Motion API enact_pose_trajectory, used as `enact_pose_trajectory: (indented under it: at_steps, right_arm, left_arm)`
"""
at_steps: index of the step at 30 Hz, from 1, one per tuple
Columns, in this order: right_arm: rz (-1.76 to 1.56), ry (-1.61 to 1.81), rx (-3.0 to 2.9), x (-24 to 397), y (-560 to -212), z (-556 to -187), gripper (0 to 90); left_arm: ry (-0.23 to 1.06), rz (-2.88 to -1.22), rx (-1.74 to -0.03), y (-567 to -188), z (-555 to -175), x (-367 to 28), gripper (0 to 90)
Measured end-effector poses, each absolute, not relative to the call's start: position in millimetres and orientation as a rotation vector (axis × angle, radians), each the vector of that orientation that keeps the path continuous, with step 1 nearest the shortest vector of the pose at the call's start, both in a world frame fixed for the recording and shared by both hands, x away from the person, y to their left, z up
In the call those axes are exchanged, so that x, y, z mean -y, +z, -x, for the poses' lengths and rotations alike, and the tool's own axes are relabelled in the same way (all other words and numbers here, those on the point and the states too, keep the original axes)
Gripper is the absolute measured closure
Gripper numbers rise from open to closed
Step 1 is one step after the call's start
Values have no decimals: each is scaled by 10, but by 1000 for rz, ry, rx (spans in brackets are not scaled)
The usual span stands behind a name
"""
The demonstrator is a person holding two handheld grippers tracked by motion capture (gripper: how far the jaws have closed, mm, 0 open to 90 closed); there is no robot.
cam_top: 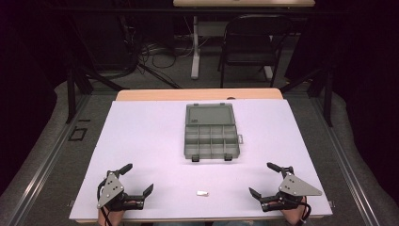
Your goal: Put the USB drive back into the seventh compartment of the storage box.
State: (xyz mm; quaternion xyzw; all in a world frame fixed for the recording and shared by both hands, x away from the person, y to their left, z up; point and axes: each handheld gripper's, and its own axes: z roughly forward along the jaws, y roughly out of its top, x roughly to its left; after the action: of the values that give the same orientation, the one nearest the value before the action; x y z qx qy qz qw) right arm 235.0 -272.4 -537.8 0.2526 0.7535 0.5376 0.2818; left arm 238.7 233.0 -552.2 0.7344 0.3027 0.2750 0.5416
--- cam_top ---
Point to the black metal stand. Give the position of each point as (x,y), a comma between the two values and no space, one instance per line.
(328,94)
(71,94)

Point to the beige desk with white legs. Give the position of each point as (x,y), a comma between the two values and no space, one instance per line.
(241,3)

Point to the white table mat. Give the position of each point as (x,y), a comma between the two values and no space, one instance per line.
(150,141)

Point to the black folding chair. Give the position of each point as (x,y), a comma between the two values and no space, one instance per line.
(251,44)

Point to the grey plastic compartment box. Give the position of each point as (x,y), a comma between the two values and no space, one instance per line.
(210,141)

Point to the person's left hand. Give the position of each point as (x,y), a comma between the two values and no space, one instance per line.
(113,217)

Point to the person's right hand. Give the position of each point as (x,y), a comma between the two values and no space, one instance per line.
(291,215)

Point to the small white object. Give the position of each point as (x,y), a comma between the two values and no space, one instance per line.
(202,193)

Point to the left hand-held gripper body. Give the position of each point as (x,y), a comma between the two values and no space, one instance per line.
(110,189)

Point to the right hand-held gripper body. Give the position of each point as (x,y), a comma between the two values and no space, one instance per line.
(296,187)

